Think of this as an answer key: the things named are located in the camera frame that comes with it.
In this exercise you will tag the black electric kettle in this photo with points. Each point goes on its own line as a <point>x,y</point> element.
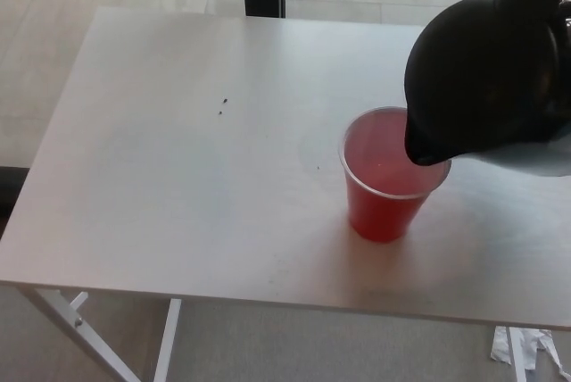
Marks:
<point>482,78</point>

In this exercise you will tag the red plastic cup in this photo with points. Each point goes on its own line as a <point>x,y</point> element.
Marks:
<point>379,212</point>

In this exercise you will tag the straight white metal table leg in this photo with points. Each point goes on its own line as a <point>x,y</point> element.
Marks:
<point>167,342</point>
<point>516,355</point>

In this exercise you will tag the slanted white metal table leg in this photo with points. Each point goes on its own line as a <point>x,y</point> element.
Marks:
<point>62,324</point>

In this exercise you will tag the crumpled white paper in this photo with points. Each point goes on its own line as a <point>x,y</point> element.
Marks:
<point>540,348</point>

